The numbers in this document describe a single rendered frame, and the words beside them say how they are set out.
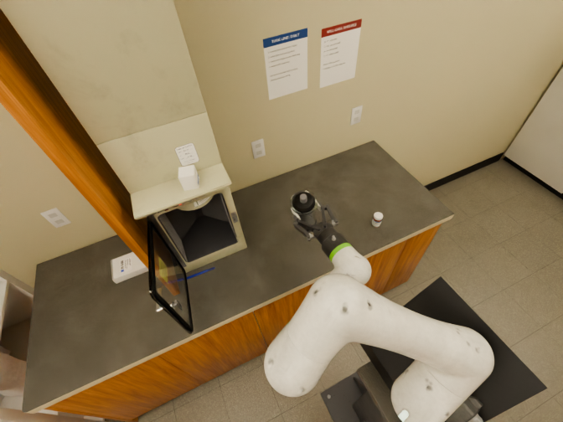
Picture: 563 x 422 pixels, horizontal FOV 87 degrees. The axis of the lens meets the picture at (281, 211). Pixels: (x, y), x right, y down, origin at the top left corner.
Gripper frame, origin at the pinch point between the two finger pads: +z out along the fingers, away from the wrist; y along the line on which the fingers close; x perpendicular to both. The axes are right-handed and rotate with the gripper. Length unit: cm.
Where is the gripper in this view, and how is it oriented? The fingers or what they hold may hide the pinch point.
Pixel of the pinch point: (304, 208)
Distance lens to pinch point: 122.5
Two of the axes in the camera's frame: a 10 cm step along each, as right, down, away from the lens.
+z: -4.3, -6.2, 6.6
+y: -8.7, 4.8, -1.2
